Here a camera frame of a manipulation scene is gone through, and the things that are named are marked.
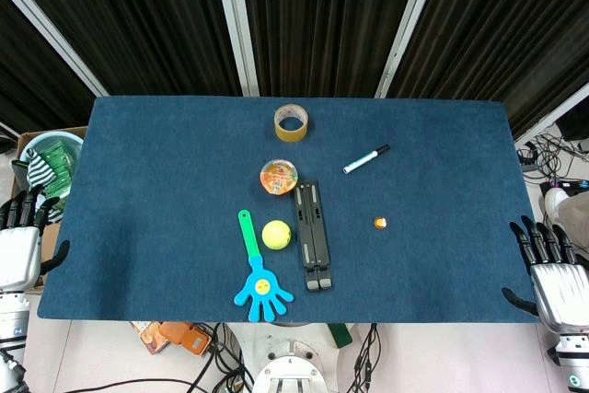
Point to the light blue plastic basin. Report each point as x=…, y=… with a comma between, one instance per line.
x=50, y=142

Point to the cardboard box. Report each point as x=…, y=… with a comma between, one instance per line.
x=27, y=209

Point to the white marker with black cap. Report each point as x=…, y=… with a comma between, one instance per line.
x=366, y=159

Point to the white shoe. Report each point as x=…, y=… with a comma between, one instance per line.
x=554, y=204

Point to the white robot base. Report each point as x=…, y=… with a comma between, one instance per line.
x=292, y=365

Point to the orange round jelly cup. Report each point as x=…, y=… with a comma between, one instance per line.
x=279, y=176

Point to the yellow tennis ball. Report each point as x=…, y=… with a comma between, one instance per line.
x=276, y=235

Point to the clear packing tape roll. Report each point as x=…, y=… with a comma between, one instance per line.
x=291, y=122

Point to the blue felt table mat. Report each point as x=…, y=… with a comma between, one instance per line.
x=161, y=190

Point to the dark green rectangular block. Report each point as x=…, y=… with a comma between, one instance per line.
x=339, y=335

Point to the green white striped cloth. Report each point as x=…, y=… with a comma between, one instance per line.
x=39, y=172

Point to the brown printed packet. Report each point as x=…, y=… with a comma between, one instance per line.
x=147, y=337

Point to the beige trouser leg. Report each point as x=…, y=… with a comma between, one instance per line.
x=575, y=218

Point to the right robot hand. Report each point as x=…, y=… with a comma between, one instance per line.
x=559, y=292

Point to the blue green hand clapper toy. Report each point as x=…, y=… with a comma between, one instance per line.
x=260, y=273

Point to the green packets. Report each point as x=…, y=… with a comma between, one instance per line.
x=57, y=167

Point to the orange device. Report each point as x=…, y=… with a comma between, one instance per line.
x=186, y=338

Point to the black folding stand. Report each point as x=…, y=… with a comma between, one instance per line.
x=313, y=236

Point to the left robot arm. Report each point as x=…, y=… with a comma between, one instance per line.
x=11, y=333

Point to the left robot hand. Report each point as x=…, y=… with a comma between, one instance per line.
x=18, y=250

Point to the black box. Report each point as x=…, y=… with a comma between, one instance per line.
x=575, y=123

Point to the black pleated curtain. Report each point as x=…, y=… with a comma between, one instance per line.
x=326, y=20
x=27, y=80
x=138, y=20
x=506, y=29

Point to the small orange object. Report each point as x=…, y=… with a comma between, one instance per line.
x=380, y=223

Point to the white frame post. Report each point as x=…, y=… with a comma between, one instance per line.
x=50, y=29
x=409, y=25
x=552, y=114
x=237, y=25

